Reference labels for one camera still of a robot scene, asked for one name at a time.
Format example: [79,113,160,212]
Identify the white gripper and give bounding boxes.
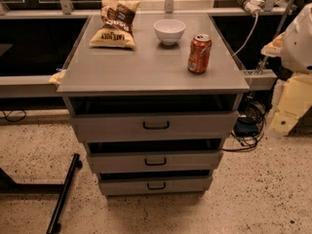
[261,33,285,58]

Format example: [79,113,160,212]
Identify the grey bottom drawer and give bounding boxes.
[98,176,213,196]

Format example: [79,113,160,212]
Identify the grey drawer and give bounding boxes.
[87,150,223,174]
[70,111,238,142]
[98,176,213,196]

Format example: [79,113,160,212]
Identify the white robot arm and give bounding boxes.
[261,4,312,136]

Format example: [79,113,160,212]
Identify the grey top drawer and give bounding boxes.
[70,111,238,142]

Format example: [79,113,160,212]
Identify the grey drawer cabinet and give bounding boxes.
[58,13,249,184]

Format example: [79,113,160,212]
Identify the grey middle drawer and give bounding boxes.
[87,150,223,174]

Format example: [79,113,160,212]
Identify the white power strip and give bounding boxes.
[236,0,263,16]

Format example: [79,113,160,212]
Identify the red soda can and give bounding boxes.
[187,34,212,74]

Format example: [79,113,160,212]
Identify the white bowl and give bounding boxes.
[154,19,186,46]

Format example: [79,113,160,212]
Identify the yellow brown chip bag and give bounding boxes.
[90,0,139,49]

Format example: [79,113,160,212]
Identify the yellow tape piece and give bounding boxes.
[49,69,66,86]

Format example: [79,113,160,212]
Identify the black metal stand leg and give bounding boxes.
[0,153,82,234]

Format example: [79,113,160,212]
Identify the white power cable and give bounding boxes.
[231,11,260,58]

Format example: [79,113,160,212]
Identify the black cable bundle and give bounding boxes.
[222,100,267,153]

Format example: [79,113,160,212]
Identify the grey metal frame rail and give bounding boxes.
[0,69,277,98]

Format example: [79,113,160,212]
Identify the black floor cable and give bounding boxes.
[0,109,27,123]

